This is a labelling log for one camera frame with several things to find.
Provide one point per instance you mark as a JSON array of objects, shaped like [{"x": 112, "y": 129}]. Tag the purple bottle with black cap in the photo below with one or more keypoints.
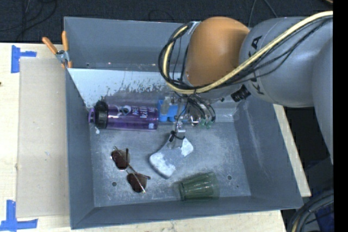
[{"x": 130, "y": 118}]

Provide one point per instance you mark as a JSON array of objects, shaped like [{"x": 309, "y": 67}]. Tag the dark green ribbed cup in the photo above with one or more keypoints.
[{"x": 199, "y": 187}]

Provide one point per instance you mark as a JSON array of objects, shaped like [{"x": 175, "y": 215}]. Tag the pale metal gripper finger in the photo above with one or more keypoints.
[{"x": 176, "y": 139}]

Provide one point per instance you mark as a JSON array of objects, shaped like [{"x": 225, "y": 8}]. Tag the black cylinder on white bracket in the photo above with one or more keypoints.
[{"x": 241, "y": 94}]

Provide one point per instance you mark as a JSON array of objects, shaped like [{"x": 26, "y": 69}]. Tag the pale wood flat board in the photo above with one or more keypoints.
[{"x": 40, "y": 138}]

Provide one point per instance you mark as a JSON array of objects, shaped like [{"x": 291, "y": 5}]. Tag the brown sunglasses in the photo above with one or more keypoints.
[{"x": 121, "y": 158}]

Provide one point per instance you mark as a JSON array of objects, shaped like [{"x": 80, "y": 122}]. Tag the grey and white flat piece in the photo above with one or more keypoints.
[{"x": 166, "y": 161}]

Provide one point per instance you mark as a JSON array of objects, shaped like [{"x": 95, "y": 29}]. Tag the grey metal bin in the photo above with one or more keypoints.
[{"x": 217, "y": 149}]

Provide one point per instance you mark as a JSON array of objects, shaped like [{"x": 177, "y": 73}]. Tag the blue toy block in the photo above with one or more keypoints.
[{"x": 168, "y": 115}]

